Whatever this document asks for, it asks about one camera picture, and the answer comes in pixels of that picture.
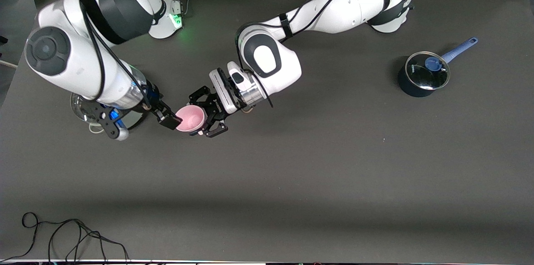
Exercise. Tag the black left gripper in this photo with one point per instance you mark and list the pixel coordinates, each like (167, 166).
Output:
(211, 107)

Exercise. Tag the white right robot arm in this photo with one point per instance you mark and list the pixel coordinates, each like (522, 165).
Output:
(71, 60)

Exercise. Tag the pale grey stock pot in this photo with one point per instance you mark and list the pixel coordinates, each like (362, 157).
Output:
(131, 118)

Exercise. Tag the glass lid with copper knob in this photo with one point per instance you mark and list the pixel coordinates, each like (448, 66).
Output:
(79, 110)

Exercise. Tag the glass lid with blue knob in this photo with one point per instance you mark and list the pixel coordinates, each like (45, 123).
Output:
(421, 77)

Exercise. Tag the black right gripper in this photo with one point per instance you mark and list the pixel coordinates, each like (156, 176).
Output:
(157, 106)

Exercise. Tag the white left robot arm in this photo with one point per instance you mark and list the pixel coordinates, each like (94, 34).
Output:
(350, 2)

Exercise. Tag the pink plastic cup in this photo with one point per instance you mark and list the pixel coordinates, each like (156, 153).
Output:
(191, 118)

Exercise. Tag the dark blue saucepan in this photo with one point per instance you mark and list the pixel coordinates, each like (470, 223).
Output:
(413, 89)

